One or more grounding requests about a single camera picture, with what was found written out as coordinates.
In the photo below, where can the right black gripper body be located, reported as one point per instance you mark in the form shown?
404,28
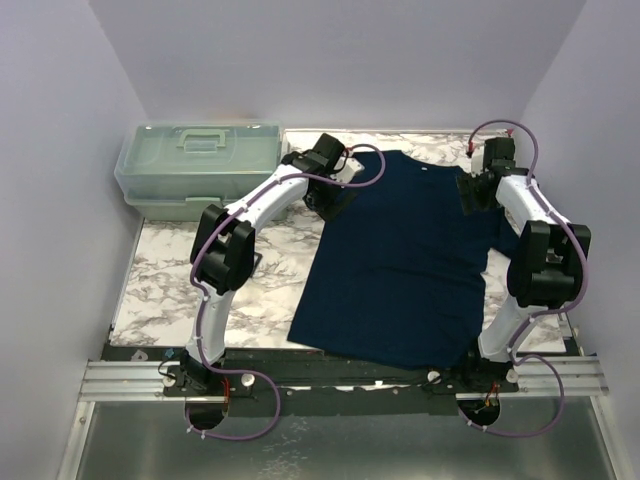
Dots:
473,191

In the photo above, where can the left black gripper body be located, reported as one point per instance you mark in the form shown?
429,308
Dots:
321,202

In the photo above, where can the navy blue t-shirt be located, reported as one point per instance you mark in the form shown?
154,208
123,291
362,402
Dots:
397,278

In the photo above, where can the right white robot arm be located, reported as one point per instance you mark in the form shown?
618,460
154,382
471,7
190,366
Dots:
548,272

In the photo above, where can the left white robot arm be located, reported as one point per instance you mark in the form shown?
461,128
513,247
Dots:
223,254

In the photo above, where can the small black open case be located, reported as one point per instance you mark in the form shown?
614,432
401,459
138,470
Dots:
257,260

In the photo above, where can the translucent green storage box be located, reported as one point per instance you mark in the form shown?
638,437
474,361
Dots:
172,172

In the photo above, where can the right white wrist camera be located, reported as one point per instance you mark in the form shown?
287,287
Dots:
476,156

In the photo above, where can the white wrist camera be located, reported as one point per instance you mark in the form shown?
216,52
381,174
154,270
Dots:
476,156
348,170

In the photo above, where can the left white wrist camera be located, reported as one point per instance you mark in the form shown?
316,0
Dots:
348,170

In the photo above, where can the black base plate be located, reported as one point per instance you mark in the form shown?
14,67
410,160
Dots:
254,382

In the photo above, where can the aluminium mounting rail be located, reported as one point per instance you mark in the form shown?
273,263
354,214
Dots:
118,381

